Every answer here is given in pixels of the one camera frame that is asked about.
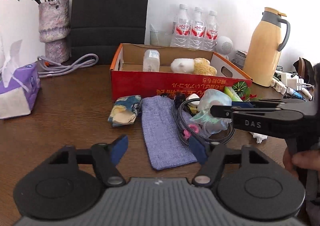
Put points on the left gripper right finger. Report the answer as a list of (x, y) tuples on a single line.
[(211, 157)]

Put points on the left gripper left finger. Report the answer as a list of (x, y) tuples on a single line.
[(105, 159)]

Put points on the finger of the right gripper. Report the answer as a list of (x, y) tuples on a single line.
[(221, 111), (238, 104)]

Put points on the green tissue packet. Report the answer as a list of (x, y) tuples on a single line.
[(232, 94)]

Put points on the purple knit pouch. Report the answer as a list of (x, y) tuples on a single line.
[(160, 132)]

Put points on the blue patterned cloth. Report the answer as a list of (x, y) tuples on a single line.
[(125, 110)]

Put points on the yellow white plush toy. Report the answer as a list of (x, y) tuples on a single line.
[(197, 66)]

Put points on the white cotton swab container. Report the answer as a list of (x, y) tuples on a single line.
[(151, 61)]

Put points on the right hand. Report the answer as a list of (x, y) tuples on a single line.
[(309, 160)]

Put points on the crumpled white tissue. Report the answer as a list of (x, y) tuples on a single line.
[(259, 137)]

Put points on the white power strip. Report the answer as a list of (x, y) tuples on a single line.
[(293, 85)]

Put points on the yellow thermos jug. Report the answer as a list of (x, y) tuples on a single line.
[(267, 41)]

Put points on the brown pink cloth pile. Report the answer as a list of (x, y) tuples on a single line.
[(309, 73)]

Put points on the white robot figurine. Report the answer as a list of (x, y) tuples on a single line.
[(224, 46)]

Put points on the left water bottle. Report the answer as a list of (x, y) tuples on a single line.
[(181, 28)]

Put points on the red cardboard box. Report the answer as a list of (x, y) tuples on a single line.
[(128, 77)]

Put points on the glass cup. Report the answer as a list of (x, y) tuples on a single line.
[(159, 38)]

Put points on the purple tissue pack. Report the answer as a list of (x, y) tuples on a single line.
[(19, 85)]

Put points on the black paper bag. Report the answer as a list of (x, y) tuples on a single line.
[(100, 26)]

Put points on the purple ceramic vase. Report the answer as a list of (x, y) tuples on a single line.
[(54, 28)]

